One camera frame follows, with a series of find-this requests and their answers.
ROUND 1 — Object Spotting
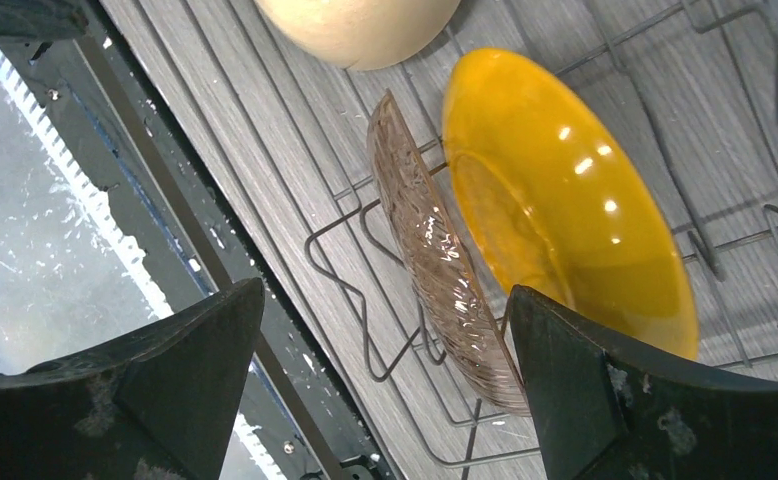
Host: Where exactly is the beige floral bowl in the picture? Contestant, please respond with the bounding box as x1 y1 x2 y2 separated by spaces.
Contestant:
256 0 460 71

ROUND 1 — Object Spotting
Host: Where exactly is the amber glass bowl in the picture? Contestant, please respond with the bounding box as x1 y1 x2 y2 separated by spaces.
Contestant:
366 91 530 417

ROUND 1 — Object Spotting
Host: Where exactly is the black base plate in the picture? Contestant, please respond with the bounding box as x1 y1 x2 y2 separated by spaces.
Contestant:
1 1 399 479

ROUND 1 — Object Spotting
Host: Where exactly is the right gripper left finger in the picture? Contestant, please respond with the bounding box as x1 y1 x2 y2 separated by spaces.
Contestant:
0 278 265 479

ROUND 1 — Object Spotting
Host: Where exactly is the black wire dish rack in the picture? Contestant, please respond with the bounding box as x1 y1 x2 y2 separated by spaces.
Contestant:
304 1 778 479

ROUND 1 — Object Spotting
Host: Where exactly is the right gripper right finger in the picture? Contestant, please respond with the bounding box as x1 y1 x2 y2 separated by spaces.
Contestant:
506 285 778 479

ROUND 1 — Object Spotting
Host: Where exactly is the yellow plate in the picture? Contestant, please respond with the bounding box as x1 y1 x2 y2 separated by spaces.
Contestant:
442 47 700 360

